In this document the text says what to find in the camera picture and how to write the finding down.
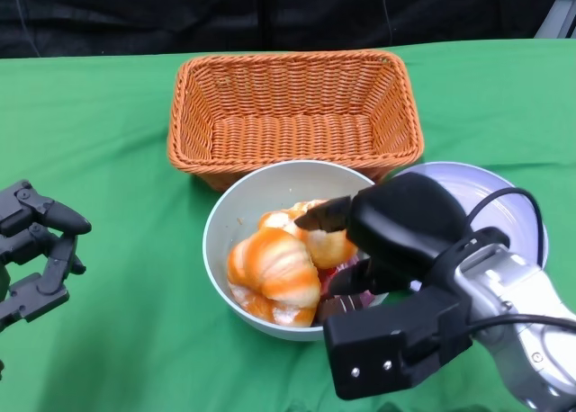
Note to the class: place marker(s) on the orange striped croissant bread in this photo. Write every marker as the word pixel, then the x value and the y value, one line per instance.
pixel 274 263
pixel 328 248

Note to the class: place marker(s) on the orange wicker basket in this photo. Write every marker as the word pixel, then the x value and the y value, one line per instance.
pixel 292 133

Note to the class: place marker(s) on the pink cake with red cherry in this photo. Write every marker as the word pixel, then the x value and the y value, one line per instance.
pixel 333 274

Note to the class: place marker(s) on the green tablecloth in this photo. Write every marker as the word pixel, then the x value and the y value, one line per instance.
pixel 67 137

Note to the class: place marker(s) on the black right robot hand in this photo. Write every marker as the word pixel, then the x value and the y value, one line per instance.
pixel 396 223

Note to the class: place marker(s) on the grey metal post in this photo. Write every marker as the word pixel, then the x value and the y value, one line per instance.
pixel 558 16

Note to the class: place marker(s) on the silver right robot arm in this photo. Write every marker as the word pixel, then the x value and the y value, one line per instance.
pixel 517 295

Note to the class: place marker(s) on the brown chocolate cake slice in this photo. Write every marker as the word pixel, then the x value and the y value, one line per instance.
pixel 333 308

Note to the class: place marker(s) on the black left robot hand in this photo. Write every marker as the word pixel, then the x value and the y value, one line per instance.
pixel 49 209

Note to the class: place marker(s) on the lavender plate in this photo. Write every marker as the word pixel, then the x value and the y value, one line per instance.
pixel 499 214

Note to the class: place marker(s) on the pale green bowl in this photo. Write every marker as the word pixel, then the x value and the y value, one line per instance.
pixel 270 191

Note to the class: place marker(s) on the black backdrop cloth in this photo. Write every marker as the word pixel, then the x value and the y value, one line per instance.
pixel 180 16

